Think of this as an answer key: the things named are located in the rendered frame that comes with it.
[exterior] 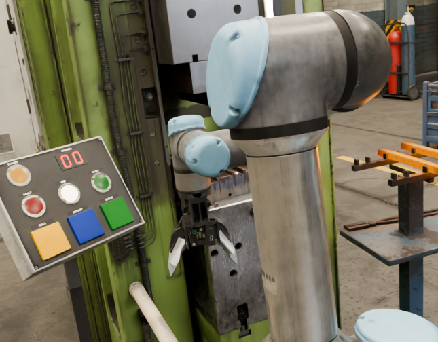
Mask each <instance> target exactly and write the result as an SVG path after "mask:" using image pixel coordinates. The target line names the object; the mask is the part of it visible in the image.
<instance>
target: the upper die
mask: <svg viewBox="0 0 438 342"><path fill-rule="evenodd" d="M207 63H208V61H207V60H205V61H200V62H191V63H185V64H176V65H173V64H157V67H158V76H159V82H160V87H161V88H165V89H169V90H175V91H179V92H185V93H189V94H199V93H205V92H207V90H206V71H207Z"/></svg>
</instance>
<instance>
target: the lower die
mask: <svg viewBox="0 0 438 342"><path fill-rule="evenodd" d="M238 167H239V168H241V169H243V174H239V175H236V176H235V175H234V172H233V171H231V170H229V169H226V171H224V172H223V173H222V174H220V175H219V176H216V177H212V178H211V194H210V195H208V196H207V199H208V200H210V202H216V201H219V200H224V199H227V198H230V197H235V196H238V195H243V194H246V193H250V192H251V189H250V184H249V174H248V169H247V165H243V166H238ZM229 193H231V194H232V195H231V196H229Z"/></svg>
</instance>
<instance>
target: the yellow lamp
mask: <svg viewBox="0 0 438 342"><path fill-rule="evenodd" d="M28 177H29V176H28V173H27V171H26V170H25V169H24V168H21V167H15V168H12V169H11V170H10V178H11V179H12V180H13V181H14V182H15V183H20V184H21V183H25V182H26V181H27V179H28Z"/></svg>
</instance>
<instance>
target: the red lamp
mask: <svg viewBox="0 0 438 342"><path fill-rule="evenodd" d="M24 206H25V208H26V211H27V212H29V213H30V214H39V213H40V212H41V211H42V210H43V204H42V202H41V200H40V199H38V198H36V197H30V198H28V199H27V200H26V201H25V205H24Z"/></svg>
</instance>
